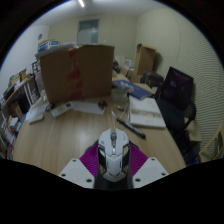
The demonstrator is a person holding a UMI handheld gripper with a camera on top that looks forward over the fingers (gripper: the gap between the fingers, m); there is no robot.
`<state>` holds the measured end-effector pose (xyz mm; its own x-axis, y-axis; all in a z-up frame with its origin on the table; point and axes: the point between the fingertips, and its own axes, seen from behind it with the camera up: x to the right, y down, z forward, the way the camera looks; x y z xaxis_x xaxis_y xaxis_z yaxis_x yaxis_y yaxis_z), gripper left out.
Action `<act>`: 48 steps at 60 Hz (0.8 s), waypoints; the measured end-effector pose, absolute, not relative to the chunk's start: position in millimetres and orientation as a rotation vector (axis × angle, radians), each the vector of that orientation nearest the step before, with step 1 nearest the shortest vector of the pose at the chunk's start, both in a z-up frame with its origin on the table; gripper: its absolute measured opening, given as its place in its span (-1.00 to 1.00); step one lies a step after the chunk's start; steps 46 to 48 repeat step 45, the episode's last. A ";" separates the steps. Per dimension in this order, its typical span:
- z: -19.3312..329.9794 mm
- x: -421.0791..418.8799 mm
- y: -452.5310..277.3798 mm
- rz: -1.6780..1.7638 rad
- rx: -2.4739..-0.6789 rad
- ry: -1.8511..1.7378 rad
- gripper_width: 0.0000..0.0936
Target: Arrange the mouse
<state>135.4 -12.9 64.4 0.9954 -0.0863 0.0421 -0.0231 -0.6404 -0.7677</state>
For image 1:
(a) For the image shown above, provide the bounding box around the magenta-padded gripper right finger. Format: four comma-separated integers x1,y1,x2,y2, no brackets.
127,143,170,190

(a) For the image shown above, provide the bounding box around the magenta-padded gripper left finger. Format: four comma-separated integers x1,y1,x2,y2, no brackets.
57,143,103,190

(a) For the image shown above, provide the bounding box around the white grey computer mouse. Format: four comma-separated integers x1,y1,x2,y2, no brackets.
97,128,131,183

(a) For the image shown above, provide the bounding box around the black pen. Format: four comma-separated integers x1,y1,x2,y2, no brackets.
115,117,147,140

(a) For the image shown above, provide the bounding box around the white open book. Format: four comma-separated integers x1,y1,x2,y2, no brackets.
127,95,167,130

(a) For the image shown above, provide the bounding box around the narrow white paper sheet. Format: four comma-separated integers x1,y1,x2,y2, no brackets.
71,100,106,116

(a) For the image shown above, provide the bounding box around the small black clip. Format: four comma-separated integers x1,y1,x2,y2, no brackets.
97,100,109,110

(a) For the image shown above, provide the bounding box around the wooden chair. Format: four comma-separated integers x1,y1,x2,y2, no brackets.
198,123,224,164

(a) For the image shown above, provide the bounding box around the black office chair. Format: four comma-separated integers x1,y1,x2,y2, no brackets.
155,66,198,162

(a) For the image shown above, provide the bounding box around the shelf unit with books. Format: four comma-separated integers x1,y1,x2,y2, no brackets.
0,68,42,160

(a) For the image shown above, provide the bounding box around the blue book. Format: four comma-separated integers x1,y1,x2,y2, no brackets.
112,78,155,101

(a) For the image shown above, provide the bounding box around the large brown cardboard box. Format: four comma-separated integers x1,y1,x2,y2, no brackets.
39,44,116,105

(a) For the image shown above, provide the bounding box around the long wooden desk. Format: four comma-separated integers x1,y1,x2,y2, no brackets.
0,77,37,113

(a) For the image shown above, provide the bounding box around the upright brown cardboard box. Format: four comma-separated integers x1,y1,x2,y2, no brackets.
133,43,157,77

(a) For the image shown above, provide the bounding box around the blue white paper stack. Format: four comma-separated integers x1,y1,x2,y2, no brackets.
35,39,78,57

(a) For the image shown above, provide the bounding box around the grey door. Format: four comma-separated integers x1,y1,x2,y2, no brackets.
76,18,101,45

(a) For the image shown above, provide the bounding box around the coiled black cable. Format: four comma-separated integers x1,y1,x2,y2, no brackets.
44,102,56,113

